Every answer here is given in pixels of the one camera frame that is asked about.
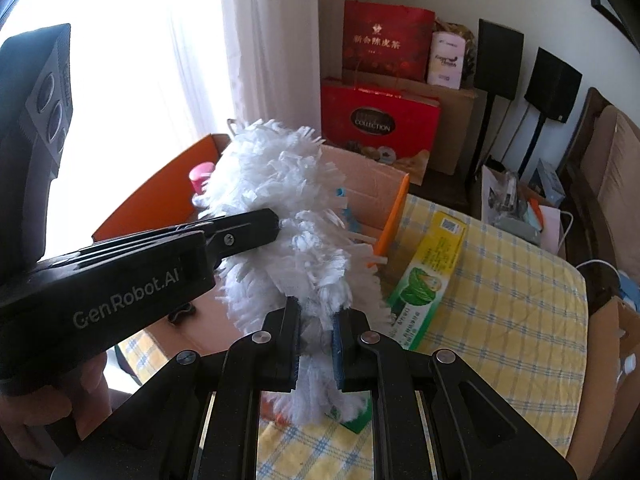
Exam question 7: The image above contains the light blue box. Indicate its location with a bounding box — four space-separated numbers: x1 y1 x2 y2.
530 159 566 206

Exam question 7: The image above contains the black speaker on stand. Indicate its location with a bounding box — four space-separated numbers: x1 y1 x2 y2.
517 47 583 176
465 19 525 196

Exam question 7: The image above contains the clear bottle with pink cap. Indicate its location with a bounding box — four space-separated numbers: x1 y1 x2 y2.
189 161 216 196

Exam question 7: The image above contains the dark framed picture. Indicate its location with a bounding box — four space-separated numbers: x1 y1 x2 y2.
589 0 640 28

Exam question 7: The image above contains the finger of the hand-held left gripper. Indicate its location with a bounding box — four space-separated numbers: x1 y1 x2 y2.
80 208 282 273

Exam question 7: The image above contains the clear plastic bag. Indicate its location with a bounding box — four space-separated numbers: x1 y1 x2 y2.
482 165 531 227

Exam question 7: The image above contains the orange cardboard box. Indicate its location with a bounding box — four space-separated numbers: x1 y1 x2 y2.
91 132 411 361

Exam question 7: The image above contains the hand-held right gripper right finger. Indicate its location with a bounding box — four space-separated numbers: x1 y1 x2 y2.
333 308 577 480

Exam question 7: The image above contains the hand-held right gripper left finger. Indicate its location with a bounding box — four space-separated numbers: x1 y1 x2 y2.
50 296 302 480

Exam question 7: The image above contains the person's left hand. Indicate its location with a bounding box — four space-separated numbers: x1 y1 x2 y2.
30 354 110 443

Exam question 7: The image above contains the gold patterned gift bag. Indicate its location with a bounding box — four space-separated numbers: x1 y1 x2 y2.
434 19 477 82

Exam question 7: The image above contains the large open brown cardboard box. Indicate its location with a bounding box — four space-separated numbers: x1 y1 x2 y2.
565 295 640 461

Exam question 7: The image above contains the white curtain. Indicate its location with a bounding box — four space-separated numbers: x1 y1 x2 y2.
165 0 322 142

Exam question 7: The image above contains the pale pink paper sheet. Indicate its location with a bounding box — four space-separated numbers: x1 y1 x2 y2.
540 205 565 256

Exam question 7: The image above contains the yellow plaid tablecloth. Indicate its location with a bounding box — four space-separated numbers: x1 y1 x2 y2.
120 192 588 480

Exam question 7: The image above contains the red gift bag gold print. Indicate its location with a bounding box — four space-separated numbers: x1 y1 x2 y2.
342 0 436 83

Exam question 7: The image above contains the wooden sofa with beige cushions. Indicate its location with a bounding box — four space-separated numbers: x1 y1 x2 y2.
560 87 640 261

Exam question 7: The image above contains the green toothpaste box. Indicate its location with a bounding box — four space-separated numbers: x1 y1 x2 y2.
325 210 468 433

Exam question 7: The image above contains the white fluffy duster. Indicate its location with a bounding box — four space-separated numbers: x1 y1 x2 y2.
192 119 393 423

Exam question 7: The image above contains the red chocolate gift bag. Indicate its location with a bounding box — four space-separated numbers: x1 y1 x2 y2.
321 77 442 186

